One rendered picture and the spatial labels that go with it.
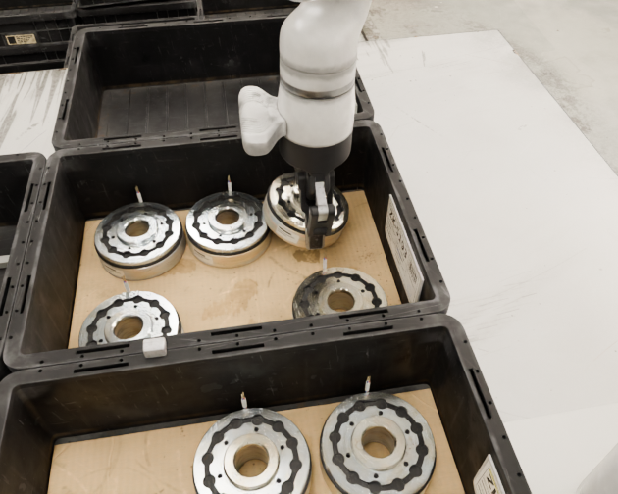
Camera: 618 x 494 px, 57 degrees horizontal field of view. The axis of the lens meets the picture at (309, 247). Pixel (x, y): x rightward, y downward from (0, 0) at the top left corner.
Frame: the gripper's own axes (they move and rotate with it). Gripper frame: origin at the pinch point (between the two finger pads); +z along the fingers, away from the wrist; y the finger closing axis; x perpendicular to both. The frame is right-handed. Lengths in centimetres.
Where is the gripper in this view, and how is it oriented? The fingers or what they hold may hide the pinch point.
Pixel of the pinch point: (312, 222)
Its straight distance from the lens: 67.6
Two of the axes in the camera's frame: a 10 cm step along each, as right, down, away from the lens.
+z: -0.2, 6.6, 7.5
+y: -1.4, -7.4, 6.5
